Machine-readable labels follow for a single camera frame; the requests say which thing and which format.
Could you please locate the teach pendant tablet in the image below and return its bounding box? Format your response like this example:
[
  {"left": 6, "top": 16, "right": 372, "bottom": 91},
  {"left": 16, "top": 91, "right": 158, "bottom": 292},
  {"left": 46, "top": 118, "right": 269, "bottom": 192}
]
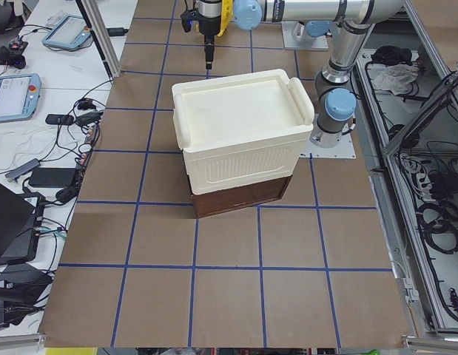
[
  {"left": 0, "top": 73, "right": 41, "bottom": 123},
  {"left": 41, "top": 15, "right": 91, "bottom": 52}
]

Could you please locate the yellow plush dinosaur toy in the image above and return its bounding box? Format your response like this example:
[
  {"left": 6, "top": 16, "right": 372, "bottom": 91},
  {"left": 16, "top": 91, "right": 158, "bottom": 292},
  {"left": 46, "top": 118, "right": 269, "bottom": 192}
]
[{"left": 218, "top": 0, "right": 233, "bottom": 38}]

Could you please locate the aluminium frame post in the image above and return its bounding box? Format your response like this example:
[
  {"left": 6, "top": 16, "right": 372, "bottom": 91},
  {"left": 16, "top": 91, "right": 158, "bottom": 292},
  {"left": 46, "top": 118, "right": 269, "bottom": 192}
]
[{"left": 75, "top": 0, "right": 121, "bottom": 81}]

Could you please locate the black power adapter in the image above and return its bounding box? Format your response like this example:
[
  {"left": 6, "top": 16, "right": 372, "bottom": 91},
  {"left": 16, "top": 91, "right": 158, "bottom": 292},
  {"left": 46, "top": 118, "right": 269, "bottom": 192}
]
[{"left": 28, "top": 167, "right": 75, "bottom": 188}]

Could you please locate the black laptop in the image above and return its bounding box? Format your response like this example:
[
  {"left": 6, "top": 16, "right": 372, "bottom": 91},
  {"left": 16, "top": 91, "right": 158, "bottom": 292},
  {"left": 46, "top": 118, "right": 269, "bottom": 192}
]
[{"left": 0, "top": 184, "right": 44, "bottom": 266}]

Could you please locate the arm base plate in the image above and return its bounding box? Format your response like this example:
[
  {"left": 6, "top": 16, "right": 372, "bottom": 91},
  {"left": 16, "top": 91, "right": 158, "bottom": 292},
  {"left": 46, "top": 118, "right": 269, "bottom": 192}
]
[{"left": 300, "top": 124, "right": 357, "bottom": 159}]

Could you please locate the dark brown wooden drawer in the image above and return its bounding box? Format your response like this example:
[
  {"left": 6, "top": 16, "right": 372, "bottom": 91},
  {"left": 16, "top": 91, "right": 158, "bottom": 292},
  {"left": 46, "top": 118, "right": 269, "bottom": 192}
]
[{"left": 189, "top": 175, "right": 292, "bottom": 218}]

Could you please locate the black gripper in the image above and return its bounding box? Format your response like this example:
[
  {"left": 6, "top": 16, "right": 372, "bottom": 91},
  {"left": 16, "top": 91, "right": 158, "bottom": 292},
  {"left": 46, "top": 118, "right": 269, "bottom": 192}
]
[{"left": 181, "top": 0, "right": 222, "bottom": 70}]

